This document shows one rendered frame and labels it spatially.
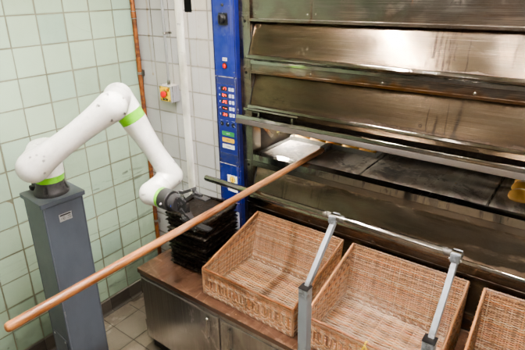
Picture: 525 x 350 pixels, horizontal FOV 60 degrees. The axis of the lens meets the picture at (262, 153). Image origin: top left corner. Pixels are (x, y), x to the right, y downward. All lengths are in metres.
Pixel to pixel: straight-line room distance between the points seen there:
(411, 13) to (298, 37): 0.54
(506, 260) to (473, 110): 0.63
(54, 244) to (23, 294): 0.79
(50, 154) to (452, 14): 1.64
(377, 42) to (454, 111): 0.42
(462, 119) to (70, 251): 1.80
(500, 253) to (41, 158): 1.88
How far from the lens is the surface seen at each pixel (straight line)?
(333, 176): 2.26
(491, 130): 1.94
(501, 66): 1.89
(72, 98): 2.78
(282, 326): 2.18
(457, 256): 1.73
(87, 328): 2.54
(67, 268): 2.32
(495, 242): 2.13
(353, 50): 2.06
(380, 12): 2.03
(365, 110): 2.08
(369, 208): 2.25
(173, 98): 2.76
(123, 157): 3.05
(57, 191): 2.18
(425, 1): 1.96
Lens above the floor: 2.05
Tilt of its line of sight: 20 degrees down
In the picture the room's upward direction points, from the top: 1 degrees counter-clockwise
